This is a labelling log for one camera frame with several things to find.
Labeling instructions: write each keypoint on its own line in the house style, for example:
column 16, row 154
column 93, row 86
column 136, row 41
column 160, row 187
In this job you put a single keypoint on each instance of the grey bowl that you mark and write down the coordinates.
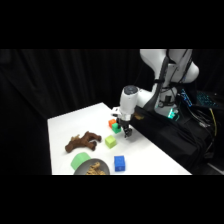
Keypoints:
column 83, row 168

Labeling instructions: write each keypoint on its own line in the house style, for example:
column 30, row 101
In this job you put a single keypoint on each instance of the brown plush toy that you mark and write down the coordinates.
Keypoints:
column 83, row 141

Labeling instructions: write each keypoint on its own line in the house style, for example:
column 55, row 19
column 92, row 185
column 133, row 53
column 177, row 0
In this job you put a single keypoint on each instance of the red block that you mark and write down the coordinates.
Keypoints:
column 111, row 122

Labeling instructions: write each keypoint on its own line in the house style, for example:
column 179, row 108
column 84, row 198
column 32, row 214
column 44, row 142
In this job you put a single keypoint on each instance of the black curtain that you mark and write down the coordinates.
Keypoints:
column 33, row 86

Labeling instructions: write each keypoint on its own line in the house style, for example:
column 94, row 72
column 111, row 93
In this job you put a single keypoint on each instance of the tan food pieces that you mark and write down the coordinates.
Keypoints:
column 95, row 169

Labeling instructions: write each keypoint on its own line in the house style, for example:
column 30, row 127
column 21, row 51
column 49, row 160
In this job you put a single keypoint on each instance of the black draped robot stand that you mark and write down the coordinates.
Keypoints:
column 166, row 136

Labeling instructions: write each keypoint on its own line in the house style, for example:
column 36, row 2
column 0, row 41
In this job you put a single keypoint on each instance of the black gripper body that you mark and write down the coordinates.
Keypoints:
column 126, row 122

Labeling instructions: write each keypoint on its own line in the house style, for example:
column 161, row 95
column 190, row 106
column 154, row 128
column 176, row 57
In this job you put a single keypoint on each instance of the blue lit keyboard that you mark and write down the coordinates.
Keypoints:
column 206, row 99

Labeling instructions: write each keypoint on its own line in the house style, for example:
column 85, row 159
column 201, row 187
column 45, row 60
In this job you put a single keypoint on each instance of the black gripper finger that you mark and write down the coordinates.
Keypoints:
column 130, row 132
column 126, row 132

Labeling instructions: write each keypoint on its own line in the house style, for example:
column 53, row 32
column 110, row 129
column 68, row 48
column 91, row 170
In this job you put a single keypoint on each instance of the blue block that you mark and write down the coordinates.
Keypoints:
column 119, row 163

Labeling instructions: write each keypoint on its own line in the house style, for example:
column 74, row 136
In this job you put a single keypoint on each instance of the lime green block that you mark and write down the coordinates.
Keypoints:
column 110, row 141

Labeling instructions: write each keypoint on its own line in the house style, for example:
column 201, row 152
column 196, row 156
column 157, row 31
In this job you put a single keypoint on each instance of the green cylinder cup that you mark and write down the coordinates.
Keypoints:
column 79, row 160

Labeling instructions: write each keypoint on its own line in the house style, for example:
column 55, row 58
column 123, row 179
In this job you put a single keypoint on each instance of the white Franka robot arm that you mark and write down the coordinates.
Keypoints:
column 130, row 100

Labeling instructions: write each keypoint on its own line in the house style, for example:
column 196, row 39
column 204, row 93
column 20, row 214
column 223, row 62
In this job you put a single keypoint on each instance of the green status light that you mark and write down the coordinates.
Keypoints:
column 174, row 114

